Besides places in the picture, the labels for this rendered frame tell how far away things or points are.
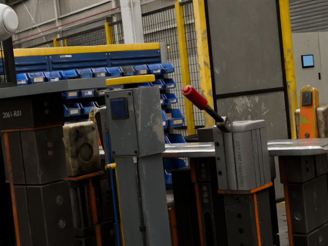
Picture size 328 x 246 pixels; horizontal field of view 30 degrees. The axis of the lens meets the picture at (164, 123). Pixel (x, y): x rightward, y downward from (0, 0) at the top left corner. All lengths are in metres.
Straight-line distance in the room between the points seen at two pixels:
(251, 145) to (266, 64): 3.88
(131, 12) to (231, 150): 5.56
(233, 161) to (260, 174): 0.06
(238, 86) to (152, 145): 3.72
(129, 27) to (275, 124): 2.26
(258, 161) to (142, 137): 0.23
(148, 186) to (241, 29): 3.82
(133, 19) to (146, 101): 5.57
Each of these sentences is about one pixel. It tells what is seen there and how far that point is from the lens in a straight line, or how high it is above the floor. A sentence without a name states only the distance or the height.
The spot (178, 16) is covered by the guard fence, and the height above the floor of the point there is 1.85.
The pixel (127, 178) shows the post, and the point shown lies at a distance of 1.02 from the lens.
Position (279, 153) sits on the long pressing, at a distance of 1.16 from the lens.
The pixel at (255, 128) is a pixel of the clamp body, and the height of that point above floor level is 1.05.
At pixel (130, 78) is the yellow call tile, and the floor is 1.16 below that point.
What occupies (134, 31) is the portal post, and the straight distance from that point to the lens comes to 6.54.
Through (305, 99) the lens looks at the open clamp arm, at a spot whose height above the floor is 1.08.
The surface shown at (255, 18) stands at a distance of 4.90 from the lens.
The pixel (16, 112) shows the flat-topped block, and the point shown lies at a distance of 1.18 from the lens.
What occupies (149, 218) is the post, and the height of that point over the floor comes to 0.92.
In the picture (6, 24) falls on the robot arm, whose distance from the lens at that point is 1.79.
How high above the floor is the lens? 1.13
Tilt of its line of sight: 3 degrees down
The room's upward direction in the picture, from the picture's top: 6 degrees counter-clockwise
